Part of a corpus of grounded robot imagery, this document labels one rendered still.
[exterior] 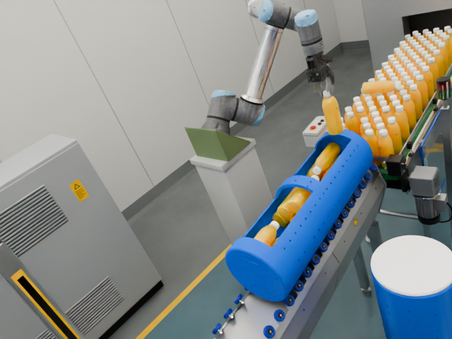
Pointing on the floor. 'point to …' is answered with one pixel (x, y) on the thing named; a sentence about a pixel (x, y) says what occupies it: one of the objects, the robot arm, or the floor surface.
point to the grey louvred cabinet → (69, 243)
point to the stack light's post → (447, 154)
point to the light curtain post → (35, 296)
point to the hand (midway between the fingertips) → (327, 92)
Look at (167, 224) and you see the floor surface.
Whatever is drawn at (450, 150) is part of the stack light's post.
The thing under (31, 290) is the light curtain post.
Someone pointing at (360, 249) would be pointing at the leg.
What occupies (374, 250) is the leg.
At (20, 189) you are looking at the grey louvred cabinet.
